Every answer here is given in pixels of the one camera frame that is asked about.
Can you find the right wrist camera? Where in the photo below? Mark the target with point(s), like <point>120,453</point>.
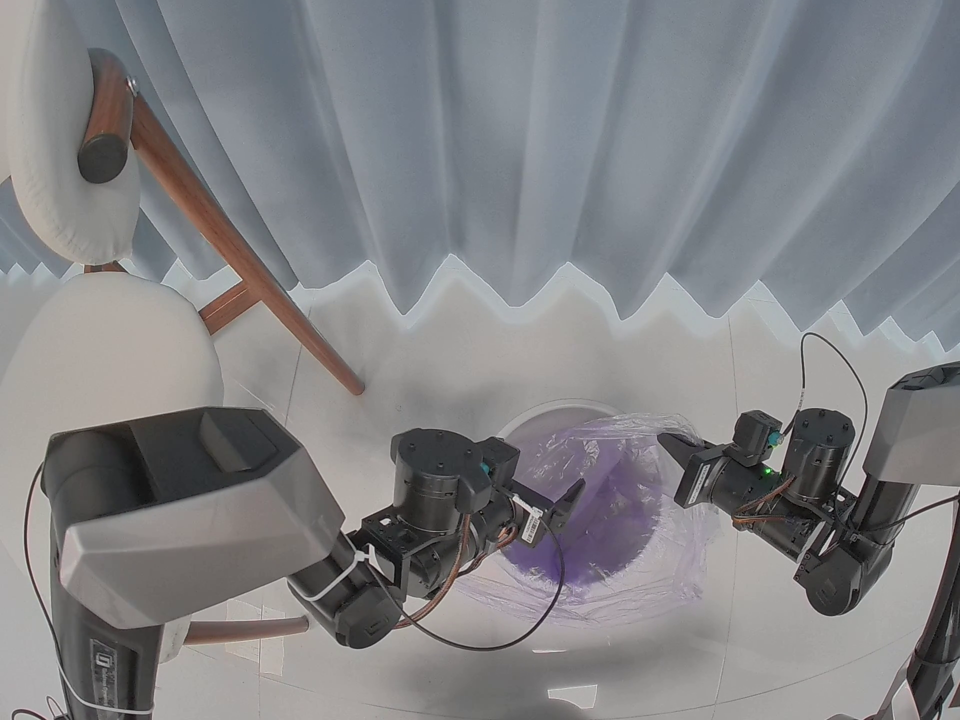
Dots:
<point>754,436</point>

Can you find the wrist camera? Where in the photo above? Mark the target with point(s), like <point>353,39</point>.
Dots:
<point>754,436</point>
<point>495,462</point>

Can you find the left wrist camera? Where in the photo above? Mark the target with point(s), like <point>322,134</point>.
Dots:
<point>495,462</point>

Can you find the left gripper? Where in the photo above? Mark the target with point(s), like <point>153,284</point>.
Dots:
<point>532,526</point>

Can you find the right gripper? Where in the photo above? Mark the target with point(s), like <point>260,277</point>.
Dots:
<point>701,477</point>

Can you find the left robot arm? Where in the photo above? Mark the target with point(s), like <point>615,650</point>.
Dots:
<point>187,492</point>

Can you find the pale blue curtain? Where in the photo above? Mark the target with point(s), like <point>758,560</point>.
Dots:
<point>525,102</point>

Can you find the white padded wooden chair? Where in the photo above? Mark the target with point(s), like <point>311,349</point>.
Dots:
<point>112,342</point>

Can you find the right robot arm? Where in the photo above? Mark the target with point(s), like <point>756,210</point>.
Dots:
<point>907,432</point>

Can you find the purple plastic bag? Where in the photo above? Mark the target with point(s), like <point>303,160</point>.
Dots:
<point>600,477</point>

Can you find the white trash bin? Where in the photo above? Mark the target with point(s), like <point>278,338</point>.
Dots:
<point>555,408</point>

